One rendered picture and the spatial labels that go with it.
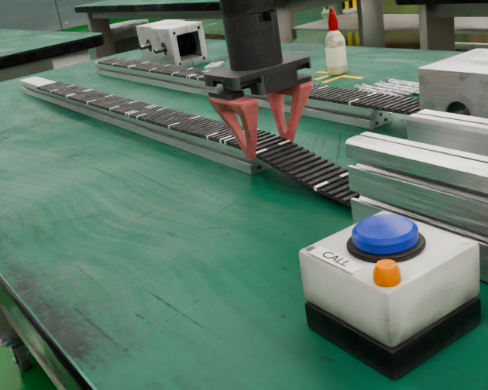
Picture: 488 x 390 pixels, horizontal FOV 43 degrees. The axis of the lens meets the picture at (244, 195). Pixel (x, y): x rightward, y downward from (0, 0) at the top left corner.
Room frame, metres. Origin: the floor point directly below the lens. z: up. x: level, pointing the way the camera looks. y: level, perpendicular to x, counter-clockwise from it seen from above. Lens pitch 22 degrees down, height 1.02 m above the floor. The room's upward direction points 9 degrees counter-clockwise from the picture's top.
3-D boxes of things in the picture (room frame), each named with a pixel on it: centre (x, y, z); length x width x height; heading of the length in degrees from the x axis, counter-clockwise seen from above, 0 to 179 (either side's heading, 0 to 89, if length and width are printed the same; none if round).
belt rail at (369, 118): (1.19, 0.05, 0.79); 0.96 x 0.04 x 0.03; 31
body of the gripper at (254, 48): (0.67, -0.04, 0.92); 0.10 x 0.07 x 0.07; 121
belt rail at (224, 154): (1.10, 0.22, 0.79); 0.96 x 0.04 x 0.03; 31
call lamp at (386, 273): (0.30, -0.07, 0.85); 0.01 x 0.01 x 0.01
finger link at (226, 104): (0.67, -0.03, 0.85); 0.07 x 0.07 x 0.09; 31
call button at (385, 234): (0.34, -0.08, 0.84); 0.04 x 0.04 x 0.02
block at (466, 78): (0.64, -0.26, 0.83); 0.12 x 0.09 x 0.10; 121
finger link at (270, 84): (0.68, -0.05, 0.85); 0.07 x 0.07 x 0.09; 31
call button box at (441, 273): (0.35, -0.09, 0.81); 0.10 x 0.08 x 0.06; 121
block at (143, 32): (1.62, 0.15, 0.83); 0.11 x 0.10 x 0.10; 120
